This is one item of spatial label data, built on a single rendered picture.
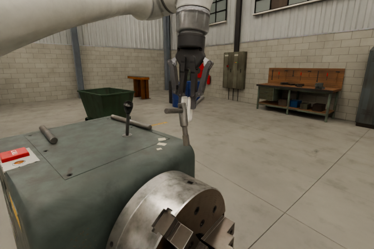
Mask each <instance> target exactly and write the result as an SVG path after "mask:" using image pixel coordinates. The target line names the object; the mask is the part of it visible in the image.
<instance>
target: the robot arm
mask: <svg viewBox="0 0 374 249"><path fill-rule="evenodd" d="M212 3H213V0H0V57H2V56H4V55H6V54H8V53H10V52H13V51H15V50H17V49H19V48H21V47H24V46H26V45H28V44H31V43H33V42H36V41H38V40H41V39H43V38H45V37H48V36H51V35H53V34H56V33H58V32H62V31H65V30H67V29H70V28H73V27H77V26H81V25H84V24H88V23H92V22H97V21H101V20H104V19H108V18H112V17H116V16H123V15H129V14H131V15H132V16H133V17H134V18H136V19H138V20H140V21H151V20H156V19H160V18H163V17H166V16H169V15H171V14H174V13H176V26H175V31H176V33H178V34H179V35H178V43H177V53H176V55H175V57H174V58H172V59H169V60H167V63H168V65H169V67H170V75H171V85H172V90H173V94H176V95H178V97H179V100H178V103H186V106H187V117H188V122H190V121H192V115H193V109H196V99H197V97H200V96H202V95H203V94H204V91H205V86H206V82H207V79H208V75H209V71H210V69H211V68H212V66H213V64H214V62H212V61H211V60H208V59H207V58H206V55H205V53H204V50H205V35H207V34H208V32H209V18H210V9H211V5H212ZM177 61H178V63H179V64H180V83H179V80H178V70H177V67H176V65H177ZM203 62H204V64H203V65H204V68H203V72H202V75H201V79H200V83H199V88H198V68H199V67H200V65H201V64H202V63H203ZM189 69H190V73H191V91H190V97H187V96H186V94H185V91H186V82H187V76H188V72H189ZM187 100H188V105H187Z"/></svg>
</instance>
